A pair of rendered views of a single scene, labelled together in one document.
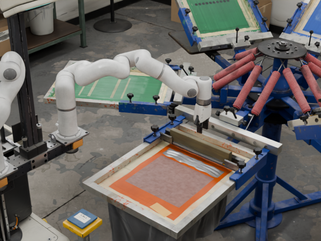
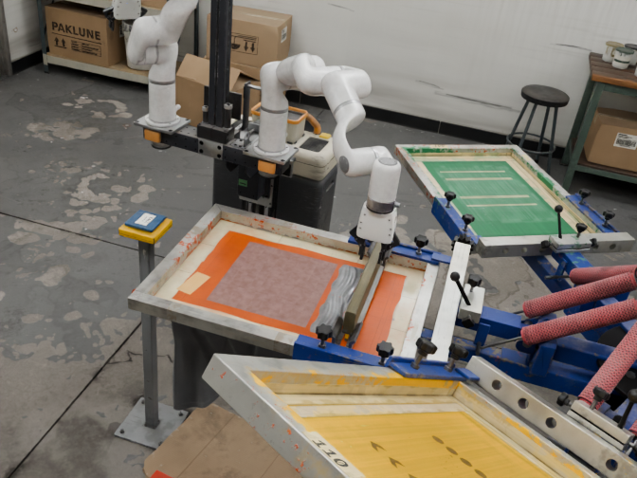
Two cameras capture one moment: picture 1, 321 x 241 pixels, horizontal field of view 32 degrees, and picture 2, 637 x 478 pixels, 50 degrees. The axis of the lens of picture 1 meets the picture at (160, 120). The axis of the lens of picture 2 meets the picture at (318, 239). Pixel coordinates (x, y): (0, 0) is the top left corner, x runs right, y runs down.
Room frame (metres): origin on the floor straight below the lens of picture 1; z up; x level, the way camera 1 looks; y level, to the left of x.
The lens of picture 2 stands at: (1.72, -1.61, 2.17)
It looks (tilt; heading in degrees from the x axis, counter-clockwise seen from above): 32 degrees down; 65
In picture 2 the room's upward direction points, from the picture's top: 7 degrees clockwise
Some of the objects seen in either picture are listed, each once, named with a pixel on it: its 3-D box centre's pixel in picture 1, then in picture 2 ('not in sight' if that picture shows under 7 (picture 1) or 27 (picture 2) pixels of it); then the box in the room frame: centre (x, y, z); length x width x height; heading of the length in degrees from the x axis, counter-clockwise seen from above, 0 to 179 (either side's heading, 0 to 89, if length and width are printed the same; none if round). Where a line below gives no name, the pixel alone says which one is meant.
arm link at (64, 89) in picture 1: (65, 91); (279, 85); (2.47, 0.47, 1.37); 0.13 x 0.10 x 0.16; 6
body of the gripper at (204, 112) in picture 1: (203, 109); (377, 220); (2.53, -0.22, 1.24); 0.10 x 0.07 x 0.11; 142
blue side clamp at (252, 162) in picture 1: (248, 169); (350, 362); (2.39, -0.46, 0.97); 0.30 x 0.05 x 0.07; 142
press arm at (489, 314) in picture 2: (235, 121); (487, 320); (2.82, -0.44, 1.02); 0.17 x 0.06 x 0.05; 142
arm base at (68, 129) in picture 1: (65, 119); (274, 127); (2.47, 0.48, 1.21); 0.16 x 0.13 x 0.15; 48
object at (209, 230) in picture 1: (202, 228); (248, 379); (2.20, -0.22, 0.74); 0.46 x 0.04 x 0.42; 142
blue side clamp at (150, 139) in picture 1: (163, 133); (392, 253); (2.73, -0.02, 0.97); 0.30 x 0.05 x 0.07; 142
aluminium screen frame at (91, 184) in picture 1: (177, 171); (296, 282); (2.37, -0.09, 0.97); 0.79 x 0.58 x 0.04; 142
